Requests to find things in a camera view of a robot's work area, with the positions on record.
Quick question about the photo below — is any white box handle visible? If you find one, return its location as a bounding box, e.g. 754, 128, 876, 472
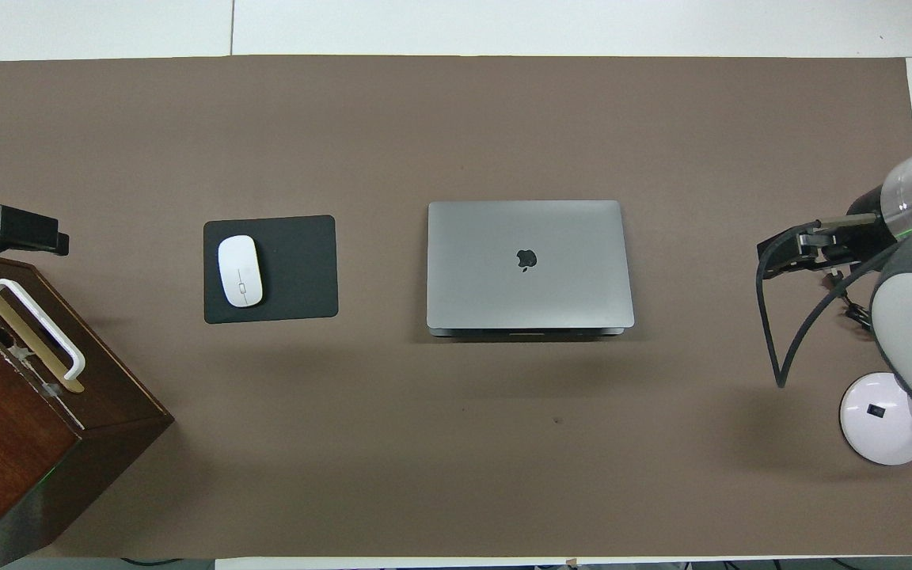
0, 279, 86, 381

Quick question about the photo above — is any gold handle backing plate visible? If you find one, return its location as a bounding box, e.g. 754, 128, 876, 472
0, 279, 86, 394

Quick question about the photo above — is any dark brown wooden box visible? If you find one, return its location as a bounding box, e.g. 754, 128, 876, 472
0, 247, 175, 568

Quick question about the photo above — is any black lamp power cable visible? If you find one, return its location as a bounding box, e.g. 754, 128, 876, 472
819, 271, 878, 335

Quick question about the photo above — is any white desk lamp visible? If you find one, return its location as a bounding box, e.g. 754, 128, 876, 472
840, 372, 912, 466

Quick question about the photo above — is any brown table mat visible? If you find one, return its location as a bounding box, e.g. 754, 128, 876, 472
0, 55, 912, 559

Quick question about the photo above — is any black mouse pad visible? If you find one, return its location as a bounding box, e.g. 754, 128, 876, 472
203, 215, 340, 325

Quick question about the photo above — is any white computer mouse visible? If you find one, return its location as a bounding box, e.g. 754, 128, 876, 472
217, 234, 264, 309

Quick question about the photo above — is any grey aluminium laptop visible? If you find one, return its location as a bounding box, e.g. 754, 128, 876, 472
426, 200, 636, 339

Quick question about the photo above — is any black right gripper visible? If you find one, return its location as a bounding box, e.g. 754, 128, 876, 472
757, 207, 897, 280

